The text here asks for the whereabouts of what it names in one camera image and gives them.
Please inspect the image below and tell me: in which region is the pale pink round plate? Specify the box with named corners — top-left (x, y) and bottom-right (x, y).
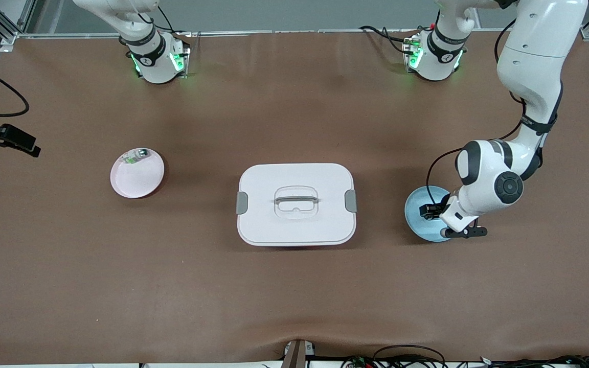
top-left (110, 148), bottom-right (165, 199)

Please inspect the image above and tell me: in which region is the aluminium table edge rail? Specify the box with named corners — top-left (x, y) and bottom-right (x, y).
top-left (16, 28), bottom-right (517, 39)

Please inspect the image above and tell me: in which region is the small grey bracket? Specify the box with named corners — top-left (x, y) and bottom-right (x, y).
top-left (280, 339), bottom-right (315, 368)

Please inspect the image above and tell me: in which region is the black arm base cable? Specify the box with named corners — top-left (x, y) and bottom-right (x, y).
top-left (359, 25), bottom-right (413, 55)

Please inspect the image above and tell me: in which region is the light blue round plate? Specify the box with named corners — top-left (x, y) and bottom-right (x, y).
top-left (404, 185), bottom-right (454, 243)

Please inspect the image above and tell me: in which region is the brown table cover mat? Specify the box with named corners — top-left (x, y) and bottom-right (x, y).
top-left (0, 31), bottom-right (589, 364)

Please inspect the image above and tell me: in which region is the white lidded storage box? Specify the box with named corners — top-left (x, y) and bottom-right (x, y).
top-left (236, 163), bottom-right (357, 247)

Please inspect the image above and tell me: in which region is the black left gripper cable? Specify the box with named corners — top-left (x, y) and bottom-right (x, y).
top-left (426, 20), bottom-right (526, 205)

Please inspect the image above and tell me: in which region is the grey box lid handle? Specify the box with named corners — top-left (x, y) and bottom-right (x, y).
top-left (274, 195), bottom-right (320, 205)

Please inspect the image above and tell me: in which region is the black cable bundle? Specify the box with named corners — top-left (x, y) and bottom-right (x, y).
top-left (341, 345), bottom-right (589, 368)

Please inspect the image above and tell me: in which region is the green push button switch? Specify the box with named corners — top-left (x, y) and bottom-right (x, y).
top-left (123, 148), bottom-right (151, 164)

